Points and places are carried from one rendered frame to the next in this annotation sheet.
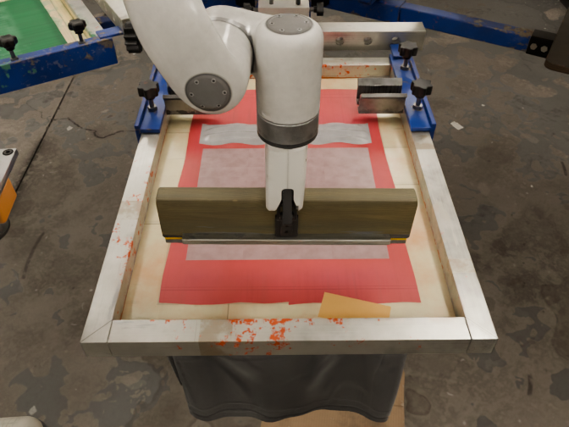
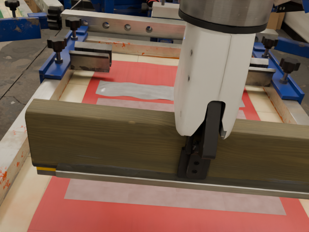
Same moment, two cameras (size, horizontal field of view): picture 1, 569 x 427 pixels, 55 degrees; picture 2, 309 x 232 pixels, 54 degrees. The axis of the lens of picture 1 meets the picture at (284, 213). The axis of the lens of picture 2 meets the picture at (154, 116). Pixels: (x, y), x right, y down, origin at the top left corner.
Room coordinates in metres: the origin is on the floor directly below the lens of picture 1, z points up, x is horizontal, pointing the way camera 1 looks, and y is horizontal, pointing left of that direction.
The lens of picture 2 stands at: (0.28, 0.05, 1.32)
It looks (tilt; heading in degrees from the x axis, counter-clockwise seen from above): 34 degrees down; 358
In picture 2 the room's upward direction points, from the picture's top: 6 degrees clockwise
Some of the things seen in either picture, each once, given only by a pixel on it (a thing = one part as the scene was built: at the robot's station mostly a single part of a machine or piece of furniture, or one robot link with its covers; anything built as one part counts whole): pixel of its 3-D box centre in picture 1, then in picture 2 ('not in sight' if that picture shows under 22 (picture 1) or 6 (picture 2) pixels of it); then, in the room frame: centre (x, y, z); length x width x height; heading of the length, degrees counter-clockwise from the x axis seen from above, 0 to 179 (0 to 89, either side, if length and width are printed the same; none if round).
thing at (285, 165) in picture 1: (287, 157); (211, 64); (0.55, 0.00, 1.21); 0.10 x 0.07 x 0.11; 1
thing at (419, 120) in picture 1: (408, 97); (270, 77); (1.05, -0.28, 0.98); 0.30 x 0.05 x 0.07; 1
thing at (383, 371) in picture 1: (287, 368); not in sight; (0.51, -0.01, 0.74); 0.45 x 0.03 x 0.43; 91
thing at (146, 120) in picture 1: (160, 98); (67, 59); (1.04, 0.28, 0.98); 0.30 x 0.05 x 0.07; 1
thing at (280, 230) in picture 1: (286, 224); (197, 161); (0.51, 0.00, 1.11); 0.03 x 0.03 x 0.07; 1
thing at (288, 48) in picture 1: (255, 60); not in sight; (0.56, 0.03, 1.34); 0.15 x 0.10 x 0.11; 87
